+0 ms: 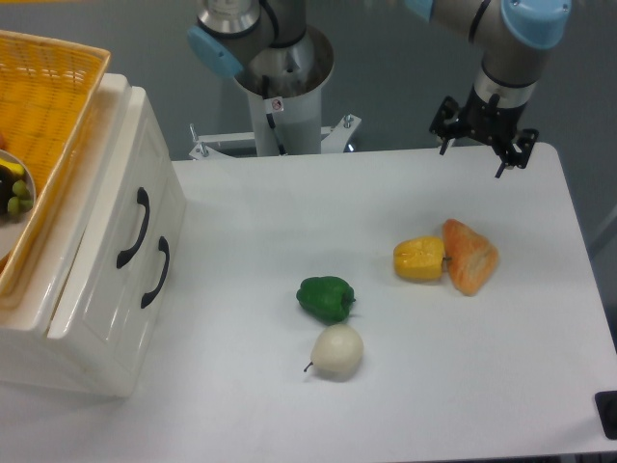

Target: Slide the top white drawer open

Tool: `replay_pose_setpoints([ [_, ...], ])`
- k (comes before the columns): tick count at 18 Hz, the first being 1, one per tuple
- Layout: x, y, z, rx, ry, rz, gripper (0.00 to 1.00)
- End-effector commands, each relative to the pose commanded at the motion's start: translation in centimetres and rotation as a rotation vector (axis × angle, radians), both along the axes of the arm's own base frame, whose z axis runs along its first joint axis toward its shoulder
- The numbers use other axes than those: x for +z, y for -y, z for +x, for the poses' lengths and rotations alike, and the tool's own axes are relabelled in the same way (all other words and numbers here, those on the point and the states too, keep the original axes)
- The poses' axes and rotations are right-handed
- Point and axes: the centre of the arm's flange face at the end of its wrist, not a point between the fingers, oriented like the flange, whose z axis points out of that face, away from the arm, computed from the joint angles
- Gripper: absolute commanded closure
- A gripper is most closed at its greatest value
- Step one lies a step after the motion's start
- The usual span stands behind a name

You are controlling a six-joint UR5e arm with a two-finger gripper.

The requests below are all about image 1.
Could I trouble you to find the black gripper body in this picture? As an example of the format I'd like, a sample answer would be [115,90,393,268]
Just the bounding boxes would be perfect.
[429,90,539,155]

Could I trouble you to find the black top drawer handle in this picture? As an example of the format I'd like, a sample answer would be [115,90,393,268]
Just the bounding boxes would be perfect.
[116,186,150,269]

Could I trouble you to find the black drawer handle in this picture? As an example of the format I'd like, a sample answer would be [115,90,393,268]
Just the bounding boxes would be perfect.
[116,186,150,269]
[140,235,171,310]

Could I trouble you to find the white drawer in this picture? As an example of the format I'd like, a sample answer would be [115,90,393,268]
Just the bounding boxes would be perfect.
[48,87,185,342]

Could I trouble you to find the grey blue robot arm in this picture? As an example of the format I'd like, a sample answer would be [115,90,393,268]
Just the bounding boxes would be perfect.
[187,1,571,170]

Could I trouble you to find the white drawer cabinet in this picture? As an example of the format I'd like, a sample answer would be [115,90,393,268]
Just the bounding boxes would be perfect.
[1,74,186,396]

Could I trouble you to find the orange bread piece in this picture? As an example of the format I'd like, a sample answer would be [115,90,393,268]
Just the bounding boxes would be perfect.
[442,219,499,296]

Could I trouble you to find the yellow bell pepper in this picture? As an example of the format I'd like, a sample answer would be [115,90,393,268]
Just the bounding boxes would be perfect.
[392,235,451,282]

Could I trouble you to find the green bell pepper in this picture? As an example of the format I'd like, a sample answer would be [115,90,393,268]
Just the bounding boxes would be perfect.
[296,276,356,324]

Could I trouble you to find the white pear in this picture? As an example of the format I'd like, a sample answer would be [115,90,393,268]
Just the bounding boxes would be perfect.
[303,324,364,382]

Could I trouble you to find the black corner clamp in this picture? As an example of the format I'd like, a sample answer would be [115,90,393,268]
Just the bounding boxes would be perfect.
[595,391,617,440]

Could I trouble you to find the yellow woven basket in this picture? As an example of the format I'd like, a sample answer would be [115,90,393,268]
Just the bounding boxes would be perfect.
[1,31,111,296]

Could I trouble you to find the green grapes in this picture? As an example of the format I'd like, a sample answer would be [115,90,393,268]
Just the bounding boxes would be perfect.
[7,180,34,217]

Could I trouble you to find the dark purple eggplant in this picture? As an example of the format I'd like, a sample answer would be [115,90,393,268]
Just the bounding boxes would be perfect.
[0,160,25,215]

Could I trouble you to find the white plate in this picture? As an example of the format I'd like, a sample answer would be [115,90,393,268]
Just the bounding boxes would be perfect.
[1,150,37,261]

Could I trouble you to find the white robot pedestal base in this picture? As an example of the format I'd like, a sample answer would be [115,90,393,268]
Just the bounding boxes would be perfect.
[187,26,362,156]

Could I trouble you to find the black bottom drawer handle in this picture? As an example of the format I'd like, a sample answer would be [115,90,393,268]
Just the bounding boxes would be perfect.
[140,235,171,310]

